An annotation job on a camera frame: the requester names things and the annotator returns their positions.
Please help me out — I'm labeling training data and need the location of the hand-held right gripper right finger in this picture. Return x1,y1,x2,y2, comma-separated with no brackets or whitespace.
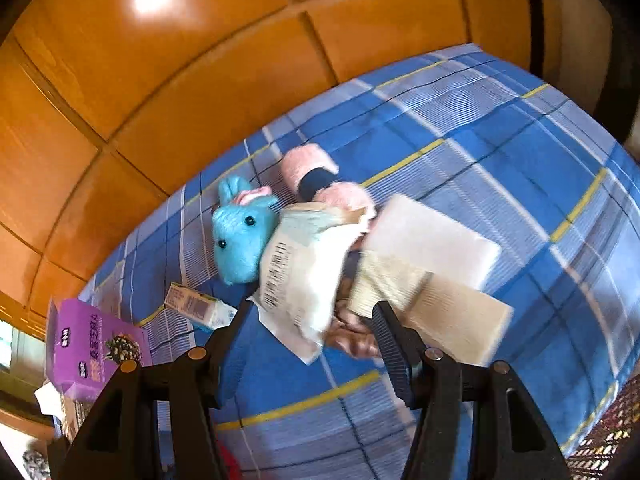
371,301,571,480

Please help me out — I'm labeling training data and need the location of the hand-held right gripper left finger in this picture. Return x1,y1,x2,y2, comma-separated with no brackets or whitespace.
47,299,256,480

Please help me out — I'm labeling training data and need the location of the beige mesh cloth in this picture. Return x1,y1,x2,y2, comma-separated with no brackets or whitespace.
345,250,515,368

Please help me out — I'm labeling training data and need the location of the blue plush bunny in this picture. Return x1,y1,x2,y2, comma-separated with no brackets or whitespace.
210,175,281,287

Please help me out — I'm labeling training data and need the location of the pink patterned cloth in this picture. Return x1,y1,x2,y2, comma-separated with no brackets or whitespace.
325,302,386,361

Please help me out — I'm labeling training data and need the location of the small white carton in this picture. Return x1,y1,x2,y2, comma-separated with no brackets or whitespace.
164,282,238,333

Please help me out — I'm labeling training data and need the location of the white foam block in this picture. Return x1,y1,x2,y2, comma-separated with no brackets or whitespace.
361,194,502,291

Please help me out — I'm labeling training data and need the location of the purple printed box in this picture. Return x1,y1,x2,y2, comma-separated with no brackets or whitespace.
44,298,153,403

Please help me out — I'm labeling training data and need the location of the pink plush with navy band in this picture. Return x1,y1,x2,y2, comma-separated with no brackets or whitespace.
280,143,377,233

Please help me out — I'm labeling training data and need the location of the dark patterned rug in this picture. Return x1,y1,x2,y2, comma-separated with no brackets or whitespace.
565,385,640,480

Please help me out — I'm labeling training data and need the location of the orange wooden wardrobe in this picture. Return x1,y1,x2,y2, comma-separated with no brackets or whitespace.
0,0,561,323

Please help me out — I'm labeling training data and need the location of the window with wooden frame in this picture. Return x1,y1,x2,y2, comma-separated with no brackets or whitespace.
0,317,47,376

